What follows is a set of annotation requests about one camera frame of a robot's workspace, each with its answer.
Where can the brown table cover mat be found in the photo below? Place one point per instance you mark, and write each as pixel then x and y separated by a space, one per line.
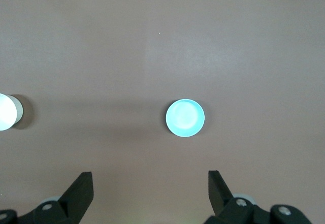
pixel 152 43

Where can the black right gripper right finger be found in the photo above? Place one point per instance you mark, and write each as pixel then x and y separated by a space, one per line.
pixel 223 201

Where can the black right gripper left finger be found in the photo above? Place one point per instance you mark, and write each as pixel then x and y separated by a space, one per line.
pixel 76 198

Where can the white cylindrical cup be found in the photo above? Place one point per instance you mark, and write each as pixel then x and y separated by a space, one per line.
pixel 6 112

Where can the light blue bowl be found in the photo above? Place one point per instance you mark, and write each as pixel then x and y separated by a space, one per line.
pixel 185 117

